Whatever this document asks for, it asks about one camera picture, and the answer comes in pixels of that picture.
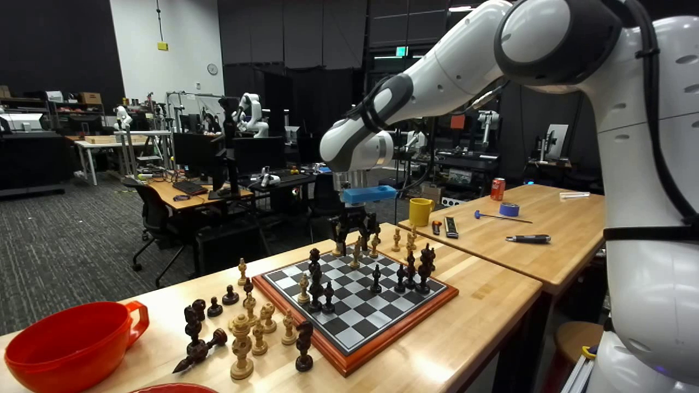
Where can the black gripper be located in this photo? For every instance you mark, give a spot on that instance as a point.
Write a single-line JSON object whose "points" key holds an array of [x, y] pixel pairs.
{"points": [[354, 214]]}

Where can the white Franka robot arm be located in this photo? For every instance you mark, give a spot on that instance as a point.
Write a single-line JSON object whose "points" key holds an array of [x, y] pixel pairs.
{"points": [[450, 67]]}

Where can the dark-topped chess piece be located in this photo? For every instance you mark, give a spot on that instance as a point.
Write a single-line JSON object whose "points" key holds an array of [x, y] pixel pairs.
{"points": [[375, 243]]}

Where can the dark chess pawn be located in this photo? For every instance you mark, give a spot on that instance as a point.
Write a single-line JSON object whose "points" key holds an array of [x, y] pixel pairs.
{"points": [[229, 295], [400, 281], [214, 306], [377, 281], [329, 297]]}

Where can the tall dark chess piece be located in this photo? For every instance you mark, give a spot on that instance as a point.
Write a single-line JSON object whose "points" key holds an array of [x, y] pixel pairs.
{"points": [[315, 275], [196, 323]]}

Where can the dark chess bishop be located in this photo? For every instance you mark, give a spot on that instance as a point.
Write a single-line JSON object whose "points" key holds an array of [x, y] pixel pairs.
{"points": [[412, 270]]}

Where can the light wooden chess bishop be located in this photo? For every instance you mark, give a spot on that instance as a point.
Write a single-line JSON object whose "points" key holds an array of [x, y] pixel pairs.
{"points": [[250, 299]]}

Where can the tall light wooden chess piece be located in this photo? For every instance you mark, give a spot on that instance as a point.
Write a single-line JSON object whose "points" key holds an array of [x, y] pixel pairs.
{"points": [[241, 347]]}

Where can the dark chess piece lying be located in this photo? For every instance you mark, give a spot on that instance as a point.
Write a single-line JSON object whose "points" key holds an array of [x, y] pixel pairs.
{"points": [[204, 347]]}

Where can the yellow cup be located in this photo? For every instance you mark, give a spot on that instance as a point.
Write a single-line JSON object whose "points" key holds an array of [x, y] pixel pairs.
{"points": [[421, 213]]}

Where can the black remote control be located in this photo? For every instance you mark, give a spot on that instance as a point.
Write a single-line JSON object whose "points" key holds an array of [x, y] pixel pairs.
{"points": [[450, 227]]}

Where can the black computer monitor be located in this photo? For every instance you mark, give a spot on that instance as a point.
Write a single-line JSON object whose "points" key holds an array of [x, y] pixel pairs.
{"points": [[258, 154], [198, 154]]}

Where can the blue-headed hammer tool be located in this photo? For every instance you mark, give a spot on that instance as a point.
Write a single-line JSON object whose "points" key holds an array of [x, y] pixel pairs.
{"points": [[501, 218]]}

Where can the red can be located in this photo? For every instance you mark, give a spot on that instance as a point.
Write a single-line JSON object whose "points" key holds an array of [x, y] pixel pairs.
{"points": [[497, 189]]}

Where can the small blue block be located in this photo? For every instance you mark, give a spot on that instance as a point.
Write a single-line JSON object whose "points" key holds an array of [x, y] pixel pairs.
{"points": [[510, 211]]}

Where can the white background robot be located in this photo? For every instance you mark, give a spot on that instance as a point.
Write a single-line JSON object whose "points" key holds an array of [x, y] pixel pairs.
{"points": [[251, 114]]}

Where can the black keyboard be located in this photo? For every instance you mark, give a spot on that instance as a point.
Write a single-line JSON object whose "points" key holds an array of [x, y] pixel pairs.
{"points": [[188, 187]]}

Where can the black marker pen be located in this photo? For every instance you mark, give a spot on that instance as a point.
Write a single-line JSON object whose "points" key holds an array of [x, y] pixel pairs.
{"points": [[529, 239]]}

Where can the wooden office desk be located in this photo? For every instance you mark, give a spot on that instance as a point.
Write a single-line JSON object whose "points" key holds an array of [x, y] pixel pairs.
{"points": [[182, 196]]}

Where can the black office chair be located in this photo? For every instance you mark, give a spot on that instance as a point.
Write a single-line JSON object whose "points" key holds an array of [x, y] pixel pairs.
{"points": [[154, 219]]}

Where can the white framed board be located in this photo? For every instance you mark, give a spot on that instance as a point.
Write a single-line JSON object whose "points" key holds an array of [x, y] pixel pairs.
{"points": [[558, 141]]}

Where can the red bowl rim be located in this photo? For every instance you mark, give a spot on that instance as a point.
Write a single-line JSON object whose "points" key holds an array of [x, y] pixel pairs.
{"points": [[175, 390]]}

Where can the round wooden stool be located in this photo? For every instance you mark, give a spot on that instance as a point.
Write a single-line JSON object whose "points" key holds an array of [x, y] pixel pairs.
{"points": [[575, 340]]}

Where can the light wooden background table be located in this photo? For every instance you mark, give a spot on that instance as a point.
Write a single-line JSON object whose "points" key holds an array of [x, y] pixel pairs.
{"points": [[109, 141]]}

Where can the large red cup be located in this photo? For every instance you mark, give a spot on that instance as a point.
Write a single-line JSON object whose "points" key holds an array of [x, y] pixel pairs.
{"points": [[69, 351]]}

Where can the chessboard with red-brown frame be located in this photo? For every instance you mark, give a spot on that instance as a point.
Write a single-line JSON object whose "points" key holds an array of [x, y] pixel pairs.
{"points": [[363, 313]]}

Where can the round wall clock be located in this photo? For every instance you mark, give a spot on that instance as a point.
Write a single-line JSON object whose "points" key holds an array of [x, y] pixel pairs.
{"points": [[212, 68]]}

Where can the yellow wall sign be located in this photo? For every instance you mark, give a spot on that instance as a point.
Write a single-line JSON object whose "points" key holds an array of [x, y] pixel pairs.
{"points": [[162, 45]]}

